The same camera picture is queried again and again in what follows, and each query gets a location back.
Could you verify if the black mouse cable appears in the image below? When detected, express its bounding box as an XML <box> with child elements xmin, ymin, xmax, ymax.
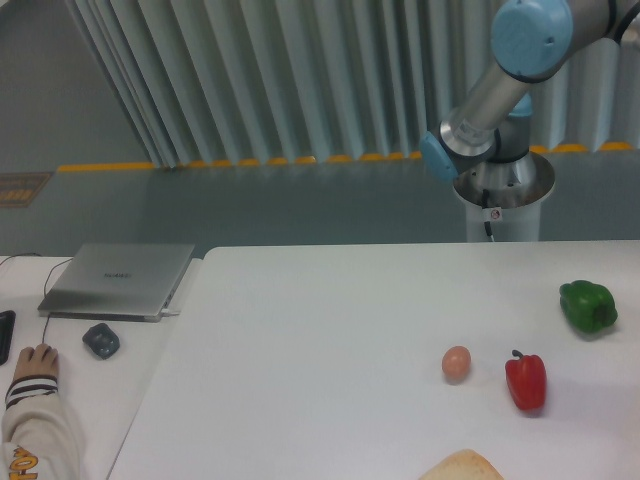
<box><xmin>0</xmin><ymin>252</ymin><xmax>75</xmax><ymax>347</ymax></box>

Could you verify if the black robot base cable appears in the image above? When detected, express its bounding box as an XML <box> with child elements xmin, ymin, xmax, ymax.
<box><xmin>481</xmin><ymin>188</ymin><xmax>497</xmax><ymax>243</ymax></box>

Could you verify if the red bell pepper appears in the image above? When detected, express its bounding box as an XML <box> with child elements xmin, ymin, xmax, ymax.
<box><xmin>505</xmin><ymin>350</ymin><xmax>547</xmax><ymax>411</ymax></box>

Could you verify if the grey pleated curtain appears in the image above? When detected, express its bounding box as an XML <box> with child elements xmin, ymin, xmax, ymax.
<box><xmin>64</xmin><ymin>0</ymin><xmax>640</xmax><ymax>169</ymax></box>

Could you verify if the person's hand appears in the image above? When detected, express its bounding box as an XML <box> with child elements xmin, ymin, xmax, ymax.
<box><xmin>12</xmin><ymin>344</ymin><xmax>60</xmax><ymax>387</ymax></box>

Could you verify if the black phone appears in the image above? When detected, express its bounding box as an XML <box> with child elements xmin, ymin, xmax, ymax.
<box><xmin>0</xmin><ymin>310</ymin><xmax>16</xmax><ymax>365</ymax></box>

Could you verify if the cream striped sleeve forearm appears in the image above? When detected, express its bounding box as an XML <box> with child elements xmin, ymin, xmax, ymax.
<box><xmin>1</xmin><ymin>375</ymin><xmax>80</xmax><ymax>479</ymax></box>

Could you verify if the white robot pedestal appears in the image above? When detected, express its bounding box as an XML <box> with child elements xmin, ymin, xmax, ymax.
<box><xmin>453</xmin><ymin>153</ymin><xmax>555</xmax><ymax>242</ymax></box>

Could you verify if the green bell pepper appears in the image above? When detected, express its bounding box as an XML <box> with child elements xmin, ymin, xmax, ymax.
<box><xmin>559</xmin><ymin>280</ymin><xmax>618</xmax><ymax>335</ymax></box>

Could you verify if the silver closed laptop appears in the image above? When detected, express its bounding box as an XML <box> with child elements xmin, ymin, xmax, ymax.
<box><xmin>38</xmin><ymin>243</ymin><xmax>194</xmax><ymax>322</ymax></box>

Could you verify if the brown egg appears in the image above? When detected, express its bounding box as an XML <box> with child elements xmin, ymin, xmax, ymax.
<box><xmin>441</xmin><ymin>345</ymin><xmax>471</xmax><ymax>383</ymax></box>

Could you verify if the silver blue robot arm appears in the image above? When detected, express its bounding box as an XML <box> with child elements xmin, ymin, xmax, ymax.
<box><xmin>420</xmin><ymin>1</ymin><xmax>639</xmax><ymax>181</ymax></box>

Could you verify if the dark grey small case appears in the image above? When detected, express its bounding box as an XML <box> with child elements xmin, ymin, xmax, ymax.
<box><xmin>82</xmin><ymin>323</ymin><xmax>121</xmax><ymax>360</ymax></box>

